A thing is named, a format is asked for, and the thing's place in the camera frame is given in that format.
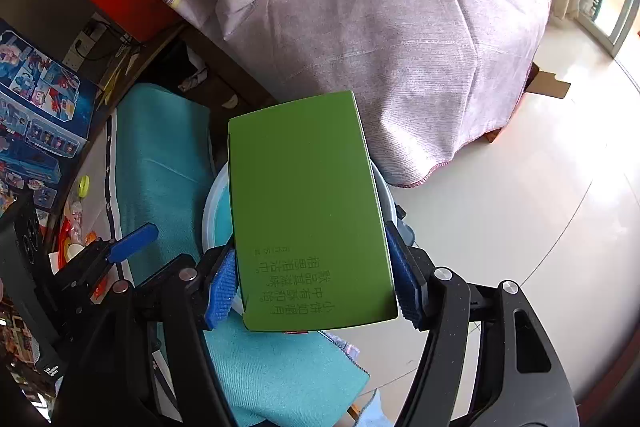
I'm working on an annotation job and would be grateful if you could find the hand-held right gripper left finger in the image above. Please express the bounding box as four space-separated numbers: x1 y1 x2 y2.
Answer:
50 243 241 427

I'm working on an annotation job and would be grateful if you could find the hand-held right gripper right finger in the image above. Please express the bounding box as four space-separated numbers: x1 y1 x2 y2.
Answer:
384 223 581 427

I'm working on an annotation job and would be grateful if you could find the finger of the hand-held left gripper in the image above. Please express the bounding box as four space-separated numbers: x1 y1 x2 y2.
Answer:
50 223 160 308

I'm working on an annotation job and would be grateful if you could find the white round plastic bin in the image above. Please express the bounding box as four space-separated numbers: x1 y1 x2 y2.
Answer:
202 162 416 258

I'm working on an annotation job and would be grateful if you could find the green cardboard box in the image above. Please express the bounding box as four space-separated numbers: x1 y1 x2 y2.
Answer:
227 90 399 334

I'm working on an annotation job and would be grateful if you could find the blue toy set box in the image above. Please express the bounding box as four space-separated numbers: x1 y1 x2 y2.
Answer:
0 19 98 218

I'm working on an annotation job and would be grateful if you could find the dark wooden shelf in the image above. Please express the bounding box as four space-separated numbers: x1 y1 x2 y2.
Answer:
95 24 281 168

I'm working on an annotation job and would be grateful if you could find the white power strip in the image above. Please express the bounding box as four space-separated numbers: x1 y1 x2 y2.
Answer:
65 19 108 70

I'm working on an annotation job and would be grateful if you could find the brown cardboard sheet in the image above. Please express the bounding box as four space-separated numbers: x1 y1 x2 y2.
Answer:
482 62 573 145

